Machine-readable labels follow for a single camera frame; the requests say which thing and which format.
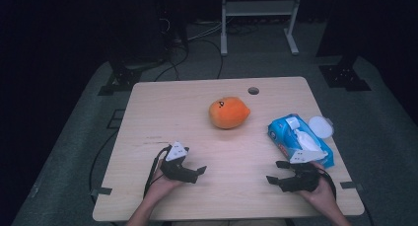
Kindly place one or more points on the blue wet wipes pack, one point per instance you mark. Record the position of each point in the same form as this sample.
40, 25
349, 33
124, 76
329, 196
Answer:
282, 137

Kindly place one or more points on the white metal stand frame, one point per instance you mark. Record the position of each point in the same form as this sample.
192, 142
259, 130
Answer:
259, 8

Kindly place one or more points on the black tripod stand base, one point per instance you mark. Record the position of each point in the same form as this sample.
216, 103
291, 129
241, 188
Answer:
125, 78

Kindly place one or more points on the black tape strip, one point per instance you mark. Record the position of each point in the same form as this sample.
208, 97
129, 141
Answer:
101, 191
351, 185

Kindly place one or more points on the person's left hand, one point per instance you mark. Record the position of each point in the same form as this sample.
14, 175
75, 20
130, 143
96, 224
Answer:
159, 186

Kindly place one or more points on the orange plush toy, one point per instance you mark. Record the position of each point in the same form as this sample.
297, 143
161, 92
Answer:
228, 114

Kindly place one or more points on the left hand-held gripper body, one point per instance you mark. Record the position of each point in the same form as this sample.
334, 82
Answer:
175, 168

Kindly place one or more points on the white oval plastic lid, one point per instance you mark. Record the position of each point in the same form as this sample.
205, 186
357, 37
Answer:
320, 127

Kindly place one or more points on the black stand base plate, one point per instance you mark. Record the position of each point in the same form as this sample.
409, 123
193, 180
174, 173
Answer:
345, 77

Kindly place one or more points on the white wet wipe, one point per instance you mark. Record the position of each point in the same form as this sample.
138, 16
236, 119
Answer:
307, 142

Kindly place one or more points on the person's right hand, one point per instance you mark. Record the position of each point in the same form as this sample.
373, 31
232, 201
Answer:
323, 194

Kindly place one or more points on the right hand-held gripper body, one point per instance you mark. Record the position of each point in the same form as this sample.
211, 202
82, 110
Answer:
304, 180

